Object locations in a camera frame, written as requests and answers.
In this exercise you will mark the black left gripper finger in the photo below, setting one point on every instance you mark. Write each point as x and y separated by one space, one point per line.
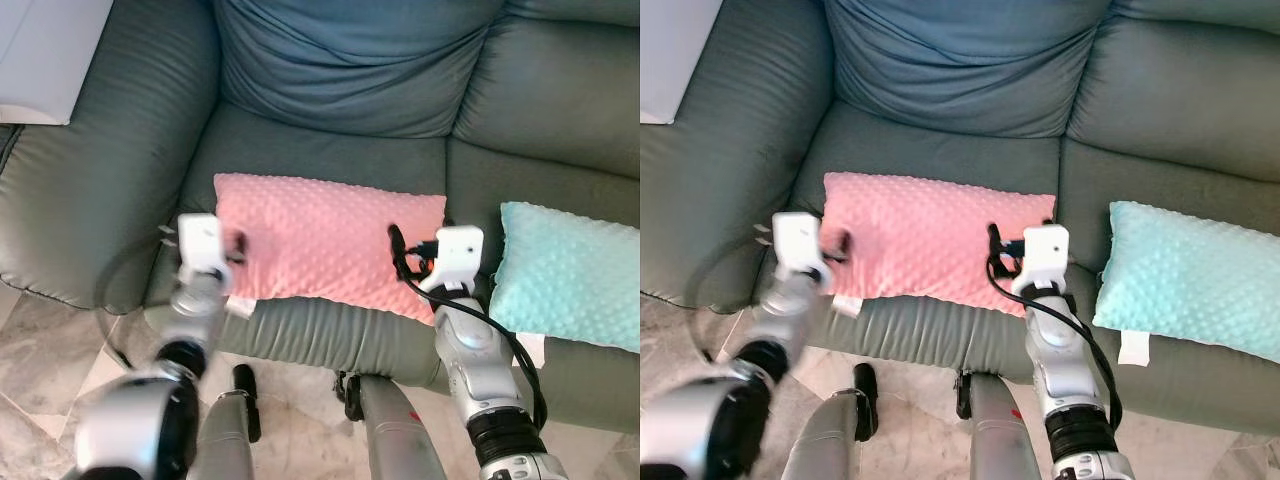
840 246
238 247

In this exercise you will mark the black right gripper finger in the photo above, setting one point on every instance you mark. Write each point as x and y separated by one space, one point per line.
995 240
396 242

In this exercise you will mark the pink dotted plush pillow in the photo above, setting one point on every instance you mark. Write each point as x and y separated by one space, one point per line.
930 240
320 240

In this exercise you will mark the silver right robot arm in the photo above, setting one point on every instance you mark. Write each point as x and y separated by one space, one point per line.
485 370
1065 370

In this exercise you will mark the teal dotted plush pillow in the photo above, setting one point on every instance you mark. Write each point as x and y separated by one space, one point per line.
1190 270
570 275

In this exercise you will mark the grey-green leather sofa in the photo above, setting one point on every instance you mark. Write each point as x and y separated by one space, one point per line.
340 70
960 70

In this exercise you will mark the silver left robot leg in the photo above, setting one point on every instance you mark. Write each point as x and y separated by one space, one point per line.
830 430
228 430

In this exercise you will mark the white side table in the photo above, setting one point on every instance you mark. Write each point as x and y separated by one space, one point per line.
675 55
45 55

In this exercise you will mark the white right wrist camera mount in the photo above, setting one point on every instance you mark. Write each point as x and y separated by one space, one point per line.
455 258
1042 256

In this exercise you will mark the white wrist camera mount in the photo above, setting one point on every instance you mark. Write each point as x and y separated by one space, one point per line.
455 258
798 245
1042 256
202 245

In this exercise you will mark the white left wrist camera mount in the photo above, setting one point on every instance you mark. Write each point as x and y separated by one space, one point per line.
202 245
798 245

